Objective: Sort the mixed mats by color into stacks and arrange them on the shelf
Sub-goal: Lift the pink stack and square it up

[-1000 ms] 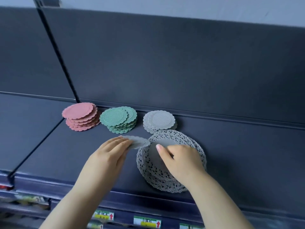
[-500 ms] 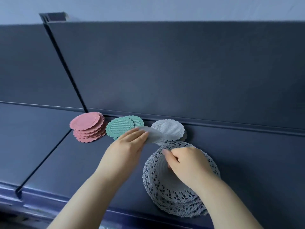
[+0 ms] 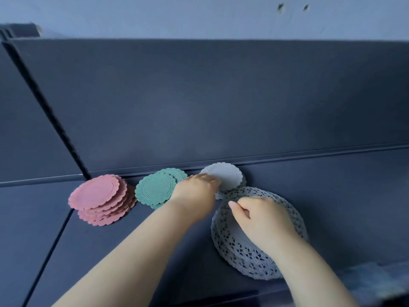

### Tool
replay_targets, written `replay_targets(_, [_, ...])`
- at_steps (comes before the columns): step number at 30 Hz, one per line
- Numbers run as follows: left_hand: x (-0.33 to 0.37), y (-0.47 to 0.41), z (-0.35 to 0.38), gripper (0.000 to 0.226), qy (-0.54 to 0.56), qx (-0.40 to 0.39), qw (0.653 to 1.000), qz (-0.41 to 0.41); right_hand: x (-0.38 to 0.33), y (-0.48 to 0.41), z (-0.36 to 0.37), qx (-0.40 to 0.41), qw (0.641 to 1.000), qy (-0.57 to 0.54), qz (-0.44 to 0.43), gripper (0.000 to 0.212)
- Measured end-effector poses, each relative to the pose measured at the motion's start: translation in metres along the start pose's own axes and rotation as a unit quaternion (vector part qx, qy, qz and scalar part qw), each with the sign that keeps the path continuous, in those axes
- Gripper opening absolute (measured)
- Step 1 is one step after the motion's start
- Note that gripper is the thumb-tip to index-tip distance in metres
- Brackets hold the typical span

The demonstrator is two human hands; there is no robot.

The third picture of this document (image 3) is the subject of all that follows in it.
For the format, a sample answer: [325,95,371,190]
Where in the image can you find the small grey coaster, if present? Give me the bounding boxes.
[199,162,245,192]

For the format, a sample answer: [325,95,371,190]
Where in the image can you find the stack of grey lace doilies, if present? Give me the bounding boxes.
[210,201,310,281]

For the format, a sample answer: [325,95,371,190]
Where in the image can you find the stack of green coasters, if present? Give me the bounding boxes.
[134,168,188,211]

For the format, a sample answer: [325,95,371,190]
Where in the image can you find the person's right hand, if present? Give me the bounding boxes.
[228,196,301,250]

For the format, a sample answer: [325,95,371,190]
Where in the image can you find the stack of pink coasters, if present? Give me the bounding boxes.
[67,174,137,227]

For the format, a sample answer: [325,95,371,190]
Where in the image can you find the clear shelf edge rail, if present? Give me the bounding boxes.
[172,260,409,307]

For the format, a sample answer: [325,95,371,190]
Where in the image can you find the black slotted shelf upright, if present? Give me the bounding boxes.
[0,23,92,181]

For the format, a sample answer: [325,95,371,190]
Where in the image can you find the person's left hand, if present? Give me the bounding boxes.
[171,173,222,223]

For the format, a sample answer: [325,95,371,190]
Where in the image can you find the person's left forearm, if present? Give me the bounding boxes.
[52,201,205,307]

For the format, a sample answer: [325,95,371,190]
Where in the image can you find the person's right forearm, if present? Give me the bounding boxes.
[271,233,360,307]

